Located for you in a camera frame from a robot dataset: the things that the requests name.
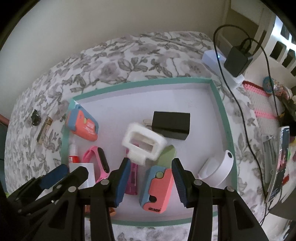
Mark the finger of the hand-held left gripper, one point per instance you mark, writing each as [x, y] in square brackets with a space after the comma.
[54, 177]
[78, 175]

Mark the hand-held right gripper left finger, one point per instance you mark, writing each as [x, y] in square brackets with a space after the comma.
[122, 183]

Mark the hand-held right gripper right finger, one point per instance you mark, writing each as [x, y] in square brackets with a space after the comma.
[179, 183]

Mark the purple lighter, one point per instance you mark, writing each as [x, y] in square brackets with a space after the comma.
[131, 180]

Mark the white charger plug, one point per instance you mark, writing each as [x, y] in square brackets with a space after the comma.
[92, 173]

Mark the red white spray bottle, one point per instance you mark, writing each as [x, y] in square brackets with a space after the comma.
[73, 159]

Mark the large utility knife green blade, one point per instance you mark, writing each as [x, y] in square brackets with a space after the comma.
[159, 192]

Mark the white plastic frame holder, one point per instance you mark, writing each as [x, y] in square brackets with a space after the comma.
[137, 158]

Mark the pink wristband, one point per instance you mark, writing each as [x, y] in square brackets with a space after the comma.
[103, 160]

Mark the white wristband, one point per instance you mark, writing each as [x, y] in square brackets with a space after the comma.
[222, 169]

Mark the small pink blue utility knife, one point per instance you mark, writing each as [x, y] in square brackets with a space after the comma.
[83, 125]

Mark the black charger plug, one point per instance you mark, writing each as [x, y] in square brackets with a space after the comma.
[171, 125]

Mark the teal-rimmed white box tray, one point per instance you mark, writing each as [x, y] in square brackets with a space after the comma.
[161, 99]

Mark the black gold patterned nail file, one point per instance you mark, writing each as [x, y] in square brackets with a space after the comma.
[45, 129]

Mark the pink rod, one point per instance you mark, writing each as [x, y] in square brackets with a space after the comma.
[3, 120]

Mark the grey metal stand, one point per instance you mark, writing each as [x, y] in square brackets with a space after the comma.
[269, 157]

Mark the smartphone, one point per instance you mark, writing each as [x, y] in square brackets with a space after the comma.
[281, 162]

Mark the white pink-striped mat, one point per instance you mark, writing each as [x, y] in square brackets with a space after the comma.
[261, 104]

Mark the grey floral blanket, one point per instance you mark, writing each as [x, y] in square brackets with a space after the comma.
[115, 64]

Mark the white power strip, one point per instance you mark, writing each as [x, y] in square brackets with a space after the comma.
[212, 58]

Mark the round teal patterned tin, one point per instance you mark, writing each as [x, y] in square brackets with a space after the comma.
[268, 85]

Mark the black power adapter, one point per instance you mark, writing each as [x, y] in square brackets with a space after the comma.
[237, 60]

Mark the white slatted bed frame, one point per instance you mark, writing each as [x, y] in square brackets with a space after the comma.
[277, 37]

